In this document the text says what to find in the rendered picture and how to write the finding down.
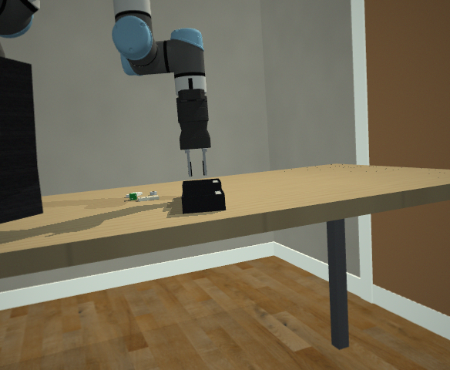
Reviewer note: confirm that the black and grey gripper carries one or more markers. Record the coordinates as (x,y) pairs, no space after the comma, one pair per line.
(192,111)

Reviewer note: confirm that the black storage bins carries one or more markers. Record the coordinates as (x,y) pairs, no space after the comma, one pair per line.
(202,196)

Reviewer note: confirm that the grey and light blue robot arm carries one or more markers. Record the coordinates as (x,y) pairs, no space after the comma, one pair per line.
(133,36)

